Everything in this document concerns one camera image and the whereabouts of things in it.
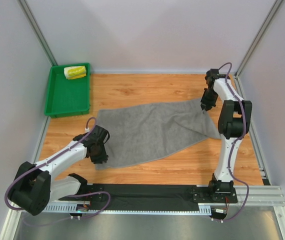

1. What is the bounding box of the grey towel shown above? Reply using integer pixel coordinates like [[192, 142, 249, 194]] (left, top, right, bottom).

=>
[[95, 98, 221, 170]]

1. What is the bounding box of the yellow green patterned towel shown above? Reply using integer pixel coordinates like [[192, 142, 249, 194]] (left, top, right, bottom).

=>
[[63, 65, 87, 80]]

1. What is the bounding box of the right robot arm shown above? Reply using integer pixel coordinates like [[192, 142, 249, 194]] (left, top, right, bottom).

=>
[[200, 68, 252, 203]]

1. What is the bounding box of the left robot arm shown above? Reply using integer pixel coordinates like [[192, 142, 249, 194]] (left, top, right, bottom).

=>
[[4, 125, 110, 216]]

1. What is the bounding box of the green plastic tray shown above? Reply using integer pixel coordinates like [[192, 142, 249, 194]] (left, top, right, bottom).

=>
[[44, 62, 91, 119]]

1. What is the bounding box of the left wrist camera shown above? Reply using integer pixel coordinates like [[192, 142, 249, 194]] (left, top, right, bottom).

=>
[[85, 125, 100, 135]]

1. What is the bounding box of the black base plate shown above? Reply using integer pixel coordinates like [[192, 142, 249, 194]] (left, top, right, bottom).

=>
[[58, 183, 239, 213]]

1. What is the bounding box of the aluminium frame rail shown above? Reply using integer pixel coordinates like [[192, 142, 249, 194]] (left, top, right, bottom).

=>
[[12, 181, 285, 216]]

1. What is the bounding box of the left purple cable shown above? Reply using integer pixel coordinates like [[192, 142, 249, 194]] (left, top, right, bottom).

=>
[[4, 116, 112, 228]]

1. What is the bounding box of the right aluminium corner post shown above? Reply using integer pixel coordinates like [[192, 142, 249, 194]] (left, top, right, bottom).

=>
[[234, 0, 285, 78]]

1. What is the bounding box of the aluminium corner post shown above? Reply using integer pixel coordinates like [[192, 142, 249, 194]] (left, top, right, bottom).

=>
[[234, 0, 285, 78], [17, 0, 58, 66]]

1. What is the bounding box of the left aluminium corner post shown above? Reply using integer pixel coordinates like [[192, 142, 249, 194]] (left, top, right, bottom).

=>
[[17, 0, 58, 66]]

